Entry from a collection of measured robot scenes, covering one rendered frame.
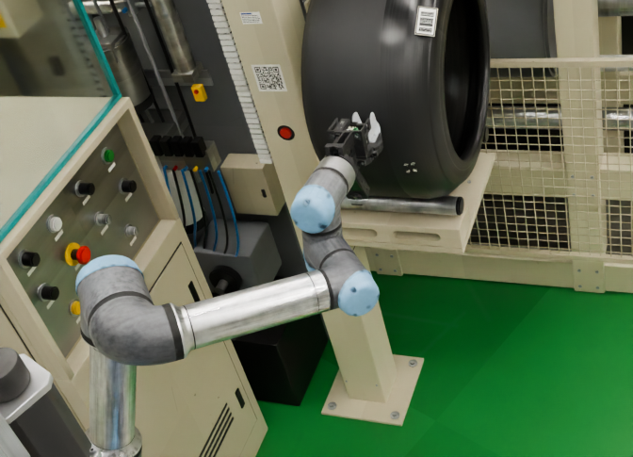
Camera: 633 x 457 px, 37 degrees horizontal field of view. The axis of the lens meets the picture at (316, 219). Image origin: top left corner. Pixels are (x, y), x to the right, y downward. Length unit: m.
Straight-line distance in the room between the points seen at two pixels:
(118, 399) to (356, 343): 1.17
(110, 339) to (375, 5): 0.87
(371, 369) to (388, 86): 1.20
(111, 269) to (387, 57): 0.69
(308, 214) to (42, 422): 0.64
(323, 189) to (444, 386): 1.47
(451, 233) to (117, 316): 0.94
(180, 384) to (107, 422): 0.72
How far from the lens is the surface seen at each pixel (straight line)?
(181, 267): 2.45
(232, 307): 1.56
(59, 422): 1.24
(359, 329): 2.74
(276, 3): 2.12
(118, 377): 1.74
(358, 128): 1.81
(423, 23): 1.91
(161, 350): 1.54
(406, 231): 2.25
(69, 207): 2.14
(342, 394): 3.05
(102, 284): 1.62
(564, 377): 3.00
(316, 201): 1.63
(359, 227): 2.29
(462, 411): 2.94
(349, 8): 1.97
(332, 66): 1.94
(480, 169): 2.47
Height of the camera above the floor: 2.32
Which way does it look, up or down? 39 degrees down
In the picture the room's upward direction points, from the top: 17 degrees counter-clockwise
